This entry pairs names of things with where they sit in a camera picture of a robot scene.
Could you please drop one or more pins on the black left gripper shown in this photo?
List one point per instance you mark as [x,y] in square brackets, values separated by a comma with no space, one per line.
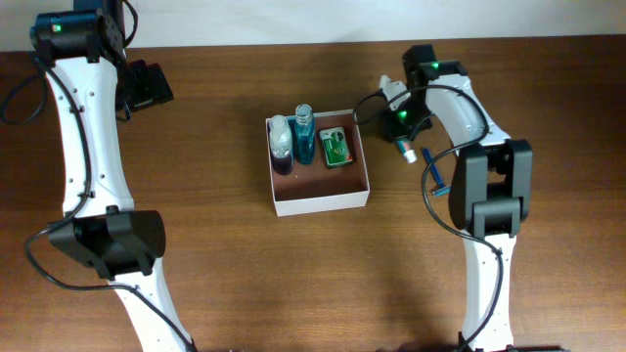
[154,85]

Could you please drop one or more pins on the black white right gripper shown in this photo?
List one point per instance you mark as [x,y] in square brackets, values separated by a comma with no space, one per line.
[394,130]

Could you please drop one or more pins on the green soap box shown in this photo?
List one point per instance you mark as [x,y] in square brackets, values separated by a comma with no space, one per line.
[335,147]

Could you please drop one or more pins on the blue disposable razor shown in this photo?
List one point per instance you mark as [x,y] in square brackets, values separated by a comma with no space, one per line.
[441,189]

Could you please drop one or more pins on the teal mouthwash bottle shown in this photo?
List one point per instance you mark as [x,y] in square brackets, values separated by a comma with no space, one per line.
[304,128]

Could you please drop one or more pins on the green white toothpaste tube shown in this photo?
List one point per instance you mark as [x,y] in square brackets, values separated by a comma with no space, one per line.
[404,146]

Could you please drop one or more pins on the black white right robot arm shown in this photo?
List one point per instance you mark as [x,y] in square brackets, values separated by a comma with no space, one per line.
[490,188]

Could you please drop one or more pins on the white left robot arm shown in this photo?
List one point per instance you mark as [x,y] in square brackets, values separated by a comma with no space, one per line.
[82,55]

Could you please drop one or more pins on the purple foam pump bottle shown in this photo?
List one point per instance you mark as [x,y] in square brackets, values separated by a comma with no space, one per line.
[281,145]

